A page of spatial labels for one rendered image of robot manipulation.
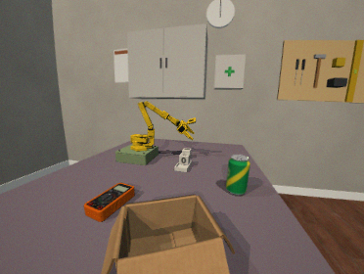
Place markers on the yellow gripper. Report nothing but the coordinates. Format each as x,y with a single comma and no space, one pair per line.
183,127

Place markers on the green and yellow drink can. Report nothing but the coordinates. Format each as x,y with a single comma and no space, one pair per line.
238,174

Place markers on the white number cube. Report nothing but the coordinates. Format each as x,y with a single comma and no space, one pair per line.
188,151
184,158

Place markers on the orange digital multimeter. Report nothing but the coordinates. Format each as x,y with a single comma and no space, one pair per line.
104,205

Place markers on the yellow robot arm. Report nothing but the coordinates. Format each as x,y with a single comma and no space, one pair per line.
139,139

